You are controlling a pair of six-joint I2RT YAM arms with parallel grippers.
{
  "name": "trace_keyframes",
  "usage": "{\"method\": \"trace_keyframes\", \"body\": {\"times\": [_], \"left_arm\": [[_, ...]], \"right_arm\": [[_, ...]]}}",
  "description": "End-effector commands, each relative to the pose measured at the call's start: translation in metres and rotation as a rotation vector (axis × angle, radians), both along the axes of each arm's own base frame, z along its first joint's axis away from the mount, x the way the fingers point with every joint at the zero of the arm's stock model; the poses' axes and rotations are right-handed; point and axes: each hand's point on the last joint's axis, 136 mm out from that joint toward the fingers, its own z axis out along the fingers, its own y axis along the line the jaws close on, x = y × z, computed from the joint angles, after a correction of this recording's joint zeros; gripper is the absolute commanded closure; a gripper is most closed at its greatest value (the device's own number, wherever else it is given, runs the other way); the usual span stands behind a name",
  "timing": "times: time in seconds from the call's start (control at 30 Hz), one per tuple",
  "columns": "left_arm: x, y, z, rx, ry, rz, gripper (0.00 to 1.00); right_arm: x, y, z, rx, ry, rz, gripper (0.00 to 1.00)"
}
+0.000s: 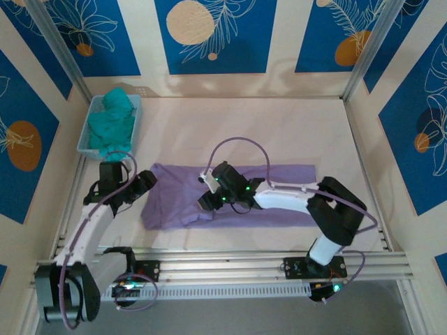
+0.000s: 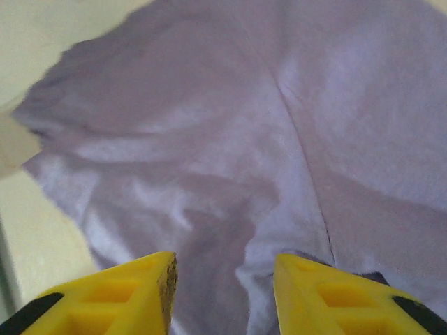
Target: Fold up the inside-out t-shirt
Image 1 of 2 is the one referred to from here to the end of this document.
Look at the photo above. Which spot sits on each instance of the light blue plastic basket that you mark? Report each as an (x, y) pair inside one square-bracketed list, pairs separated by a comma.
[(87, 153)]

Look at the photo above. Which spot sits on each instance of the purple t-shirt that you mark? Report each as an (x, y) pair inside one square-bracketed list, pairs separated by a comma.
[(174, 206)]

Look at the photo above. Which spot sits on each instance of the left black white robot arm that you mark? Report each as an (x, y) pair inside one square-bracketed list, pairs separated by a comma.
[(87, 230)]

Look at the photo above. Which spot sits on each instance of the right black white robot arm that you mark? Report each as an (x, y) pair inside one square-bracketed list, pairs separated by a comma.
[(335, 216)]

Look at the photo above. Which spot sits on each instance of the teal garment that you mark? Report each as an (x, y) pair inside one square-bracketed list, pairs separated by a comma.
[(108, 129)]

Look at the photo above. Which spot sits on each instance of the white table cover cloth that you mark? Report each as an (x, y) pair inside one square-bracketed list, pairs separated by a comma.
[(297, 122)]

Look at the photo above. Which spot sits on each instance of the left black electronics box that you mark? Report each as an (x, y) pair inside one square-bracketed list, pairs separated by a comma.
[(124, 291)]

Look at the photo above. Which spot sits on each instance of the black electronics box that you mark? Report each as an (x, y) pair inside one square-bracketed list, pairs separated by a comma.
[(124, 291), (319, 291)]

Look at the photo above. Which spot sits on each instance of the right black electronics box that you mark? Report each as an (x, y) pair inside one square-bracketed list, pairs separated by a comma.
[(319, 291)]

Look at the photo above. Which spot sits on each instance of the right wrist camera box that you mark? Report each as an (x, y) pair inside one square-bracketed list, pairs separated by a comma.
[(209, 181)]

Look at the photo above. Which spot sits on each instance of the aluminium frame beam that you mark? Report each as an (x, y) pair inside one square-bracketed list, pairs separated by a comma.
[(223, 265)]

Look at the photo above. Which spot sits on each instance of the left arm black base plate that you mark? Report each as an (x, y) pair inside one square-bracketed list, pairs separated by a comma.
[(150, 270)]

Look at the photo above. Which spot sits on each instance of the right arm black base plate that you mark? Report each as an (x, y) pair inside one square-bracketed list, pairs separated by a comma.
[(295, 268)]

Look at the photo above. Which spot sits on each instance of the aluminium side rail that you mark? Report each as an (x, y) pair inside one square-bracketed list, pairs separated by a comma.
[(354, 122)]

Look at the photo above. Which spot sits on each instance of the aluminium frame post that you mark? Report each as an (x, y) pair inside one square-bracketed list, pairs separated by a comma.
[(60, 45), (376, 45)]

